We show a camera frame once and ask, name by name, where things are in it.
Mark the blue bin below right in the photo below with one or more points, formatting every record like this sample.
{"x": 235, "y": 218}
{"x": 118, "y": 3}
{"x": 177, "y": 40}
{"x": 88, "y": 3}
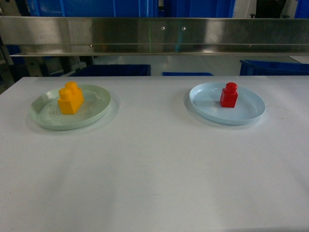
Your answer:
{"x": 272, "y": 68}

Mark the red toy building block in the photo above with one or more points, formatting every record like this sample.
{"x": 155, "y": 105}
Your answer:
{"x": 229, "y": 95}

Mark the blue bin below left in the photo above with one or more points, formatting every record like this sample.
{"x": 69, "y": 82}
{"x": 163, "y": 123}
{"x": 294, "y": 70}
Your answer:
{"x": 114, "y": 70}

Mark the blue bin below middle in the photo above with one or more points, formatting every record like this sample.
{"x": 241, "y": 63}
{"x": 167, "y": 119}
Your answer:
{"x": 186, "y": 74}

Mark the light blue plastic plate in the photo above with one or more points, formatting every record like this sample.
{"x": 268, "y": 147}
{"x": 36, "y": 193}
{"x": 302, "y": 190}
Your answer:
{"x": 205, "y": 100}

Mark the blue crate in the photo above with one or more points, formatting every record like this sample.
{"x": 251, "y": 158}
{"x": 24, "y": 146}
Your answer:
{"x": 199, "y": 8}
{"x": 93, "y": 8}

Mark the yellow toy building block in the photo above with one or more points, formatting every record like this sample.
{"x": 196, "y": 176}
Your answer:
{"x": 70, "y": 98}

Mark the blue crate upper left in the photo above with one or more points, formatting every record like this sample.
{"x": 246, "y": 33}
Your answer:
{"x": 93, "y": 8}

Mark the pale green plastic plate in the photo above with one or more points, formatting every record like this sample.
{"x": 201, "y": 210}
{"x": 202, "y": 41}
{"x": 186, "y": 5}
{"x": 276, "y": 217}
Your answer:
{"x": 45, "y": 110}

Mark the blue bin below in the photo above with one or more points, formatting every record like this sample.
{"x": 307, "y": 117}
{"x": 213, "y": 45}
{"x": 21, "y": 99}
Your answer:
{"x": 272, "y": 68}
{"x": 114, "y": 70}
{"x": 186, "y": 74}

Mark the stainless steel shelf rail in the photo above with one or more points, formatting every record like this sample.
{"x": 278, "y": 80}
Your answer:
{"x": 98, "y": 36}

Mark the blue crate upper right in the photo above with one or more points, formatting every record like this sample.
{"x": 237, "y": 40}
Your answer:
{"x": 199, "y": 8}

